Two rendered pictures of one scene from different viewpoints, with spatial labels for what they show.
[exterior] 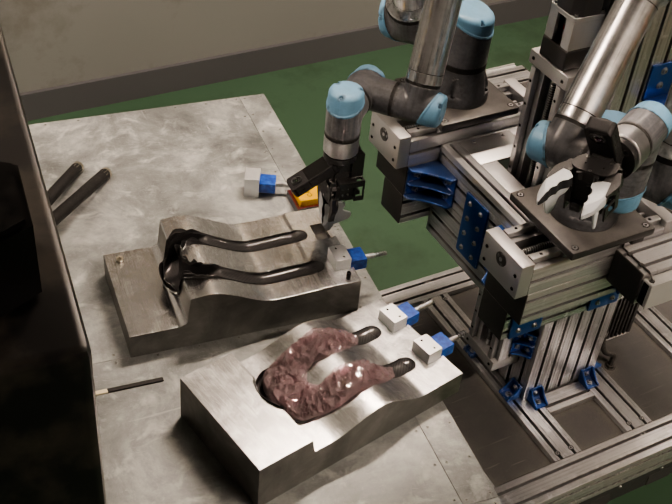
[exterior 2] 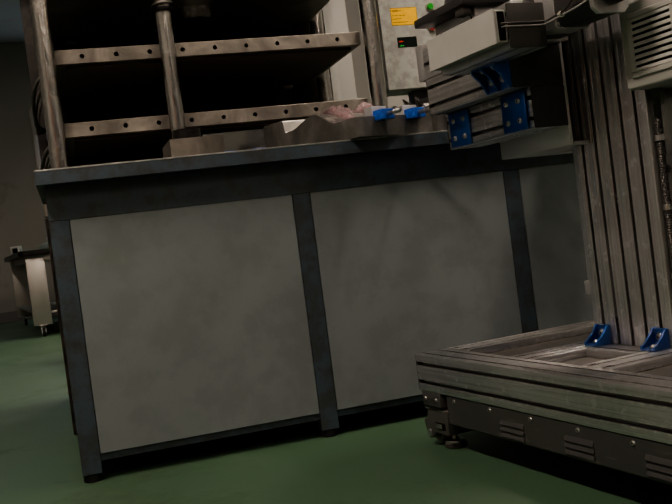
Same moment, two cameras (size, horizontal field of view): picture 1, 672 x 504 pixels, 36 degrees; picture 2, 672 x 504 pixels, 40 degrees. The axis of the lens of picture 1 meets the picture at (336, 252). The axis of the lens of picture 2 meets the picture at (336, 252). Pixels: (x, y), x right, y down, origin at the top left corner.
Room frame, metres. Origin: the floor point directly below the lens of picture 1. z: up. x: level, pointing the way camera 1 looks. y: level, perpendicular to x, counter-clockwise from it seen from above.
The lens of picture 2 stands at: (1.72, -2.72, 0.55)
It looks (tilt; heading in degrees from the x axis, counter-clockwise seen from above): 1 degrees down; 99
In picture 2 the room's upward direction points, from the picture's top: 7 degrees counter-clockwise
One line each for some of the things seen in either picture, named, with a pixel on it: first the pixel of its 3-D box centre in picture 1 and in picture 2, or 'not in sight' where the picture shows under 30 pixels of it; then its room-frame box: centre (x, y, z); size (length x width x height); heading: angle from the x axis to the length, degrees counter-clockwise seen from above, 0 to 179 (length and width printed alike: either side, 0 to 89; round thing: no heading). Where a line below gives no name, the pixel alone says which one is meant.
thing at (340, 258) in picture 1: (359, 258); not in sight; (1.73, -0.05, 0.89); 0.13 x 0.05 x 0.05; 115
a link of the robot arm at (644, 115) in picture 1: (640, 132); not in sight; (1.50, -0.49, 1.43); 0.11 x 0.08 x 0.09; 148
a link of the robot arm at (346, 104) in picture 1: (344, 111); not in sight; (1.82, 0.01, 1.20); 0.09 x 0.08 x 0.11; 162
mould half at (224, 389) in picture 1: (325, 384); (344, 129); (1.38, -0.01, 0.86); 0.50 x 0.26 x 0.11; 132
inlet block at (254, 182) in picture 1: (271, 184); not in sight; (2.04, 0.18, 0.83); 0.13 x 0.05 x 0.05; 93
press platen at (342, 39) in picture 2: not in sight; (200, 68); (0.74, 0.81, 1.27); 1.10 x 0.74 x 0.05; 25
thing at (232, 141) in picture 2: not in sight; (231, 162); (0.84, 0.72, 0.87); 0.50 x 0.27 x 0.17; 115
